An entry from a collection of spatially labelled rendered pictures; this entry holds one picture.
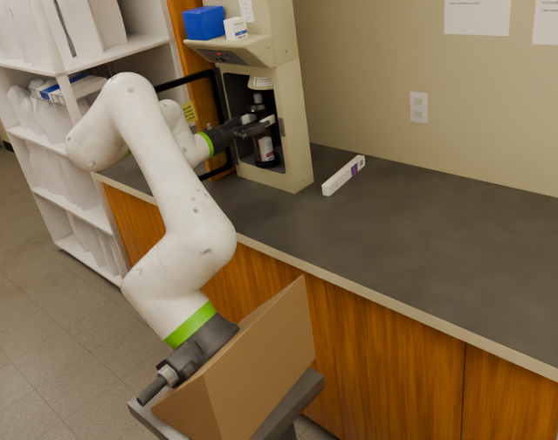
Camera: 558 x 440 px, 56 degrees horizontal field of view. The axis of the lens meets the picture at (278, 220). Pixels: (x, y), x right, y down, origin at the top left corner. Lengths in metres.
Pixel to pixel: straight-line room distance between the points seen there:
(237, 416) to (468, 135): 1.28
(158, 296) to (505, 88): 1.26
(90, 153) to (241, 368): 0.62
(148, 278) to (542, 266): 1.02
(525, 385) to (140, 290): 0.90
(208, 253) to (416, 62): 1.20
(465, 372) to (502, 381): 0.10
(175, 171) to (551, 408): 1.00
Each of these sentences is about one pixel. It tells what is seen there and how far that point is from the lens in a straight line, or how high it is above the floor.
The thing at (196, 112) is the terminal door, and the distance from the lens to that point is 1.98.
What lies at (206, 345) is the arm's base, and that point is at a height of 1.11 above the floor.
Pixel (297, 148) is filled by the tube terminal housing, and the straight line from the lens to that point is 1.90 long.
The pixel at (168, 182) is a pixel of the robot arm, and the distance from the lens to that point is 1.09.
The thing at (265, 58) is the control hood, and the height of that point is 1.45.
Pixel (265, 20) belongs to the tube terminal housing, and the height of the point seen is 1.55.
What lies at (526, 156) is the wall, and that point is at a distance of 1.90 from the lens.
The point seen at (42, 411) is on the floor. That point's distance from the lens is 2.84.
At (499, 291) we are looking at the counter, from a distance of 1.45.
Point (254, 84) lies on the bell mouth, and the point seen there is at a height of 1.33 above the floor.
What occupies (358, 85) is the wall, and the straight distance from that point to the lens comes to 2.14.
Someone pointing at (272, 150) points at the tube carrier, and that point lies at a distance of 1.95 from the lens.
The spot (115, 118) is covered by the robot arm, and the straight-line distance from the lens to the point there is 1.23.
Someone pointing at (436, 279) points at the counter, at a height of 0.94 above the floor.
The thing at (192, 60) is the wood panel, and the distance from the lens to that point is 2.01.
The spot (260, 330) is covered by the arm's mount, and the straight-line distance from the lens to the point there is 1.03.
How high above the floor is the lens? 1.84
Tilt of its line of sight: 30 degrees down
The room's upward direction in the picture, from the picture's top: 9 degrees counter-clockwise
